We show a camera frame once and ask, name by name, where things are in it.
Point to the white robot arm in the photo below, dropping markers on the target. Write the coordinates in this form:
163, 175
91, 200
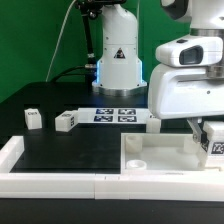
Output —
119, 70

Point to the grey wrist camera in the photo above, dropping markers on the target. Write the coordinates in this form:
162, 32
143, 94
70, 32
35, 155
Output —
191, 51

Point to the white square tabletop tray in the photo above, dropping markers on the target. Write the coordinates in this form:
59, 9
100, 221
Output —
169, 153

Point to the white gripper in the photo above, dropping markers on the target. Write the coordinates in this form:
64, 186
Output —
185, 93

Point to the white fiducial marker sheet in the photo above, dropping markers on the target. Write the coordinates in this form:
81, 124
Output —
113, 115

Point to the white U-shaped obstacle fence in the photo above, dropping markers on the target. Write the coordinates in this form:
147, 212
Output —
187, 186

